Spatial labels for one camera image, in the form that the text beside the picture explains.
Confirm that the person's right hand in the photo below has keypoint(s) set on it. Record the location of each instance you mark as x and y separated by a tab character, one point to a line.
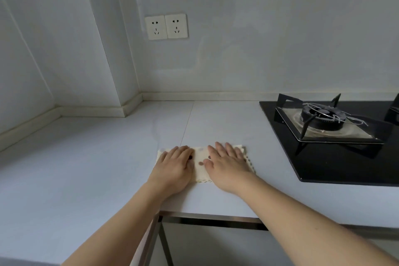
229	170

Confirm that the person's left hand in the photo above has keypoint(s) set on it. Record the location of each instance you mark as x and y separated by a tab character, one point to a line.
171	172

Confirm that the person's right little finger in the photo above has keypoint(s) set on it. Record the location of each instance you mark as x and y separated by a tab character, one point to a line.
239	154

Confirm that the person's right thumb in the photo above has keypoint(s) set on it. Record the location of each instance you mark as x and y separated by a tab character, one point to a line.
208	165

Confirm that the person's left little finger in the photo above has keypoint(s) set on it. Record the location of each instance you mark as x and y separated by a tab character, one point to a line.
164	158

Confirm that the person's left middle finger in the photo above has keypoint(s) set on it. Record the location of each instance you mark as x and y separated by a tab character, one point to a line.
180	151

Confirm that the person's left thumb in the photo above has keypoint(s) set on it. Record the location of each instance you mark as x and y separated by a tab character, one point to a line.
191	165

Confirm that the person's right middle finger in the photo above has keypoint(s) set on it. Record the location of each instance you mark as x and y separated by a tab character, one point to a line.
222	150

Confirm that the cream dotted cleaning cloth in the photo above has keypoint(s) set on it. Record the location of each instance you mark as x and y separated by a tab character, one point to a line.
199	175

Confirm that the person's right forearm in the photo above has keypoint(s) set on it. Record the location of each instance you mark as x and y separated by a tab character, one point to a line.
305	228

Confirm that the person's left forearm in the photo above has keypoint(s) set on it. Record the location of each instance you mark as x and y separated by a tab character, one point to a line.
124	225

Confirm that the black glass gas hob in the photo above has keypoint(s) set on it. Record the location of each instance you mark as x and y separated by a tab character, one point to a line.
330	166

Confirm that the black gas burner head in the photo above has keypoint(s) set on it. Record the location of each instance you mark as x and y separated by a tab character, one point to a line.
325	117

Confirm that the silver square drip tray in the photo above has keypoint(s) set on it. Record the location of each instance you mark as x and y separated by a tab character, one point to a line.
352	133

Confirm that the black metal pan support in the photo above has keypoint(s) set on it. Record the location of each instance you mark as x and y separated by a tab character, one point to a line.
378	127
393	110

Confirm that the steel counter support frame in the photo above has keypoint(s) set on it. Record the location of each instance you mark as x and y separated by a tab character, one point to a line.
199	217

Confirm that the white wall power socket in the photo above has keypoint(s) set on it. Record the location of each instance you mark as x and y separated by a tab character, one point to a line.
156	27
176	25

